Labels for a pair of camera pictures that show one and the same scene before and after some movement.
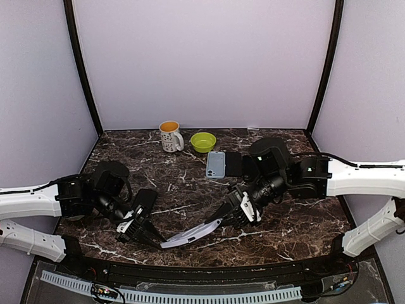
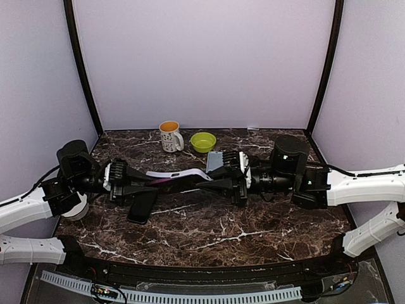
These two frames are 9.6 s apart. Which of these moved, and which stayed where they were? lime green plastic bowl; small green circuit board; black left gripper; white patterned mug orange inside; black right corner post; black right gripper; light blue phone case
Moved: black right gripper; black left gripper
Stayed: small green circuit board; white patterned mug orange inside; black right corner post; light blue phone case; lime green plastic bowl
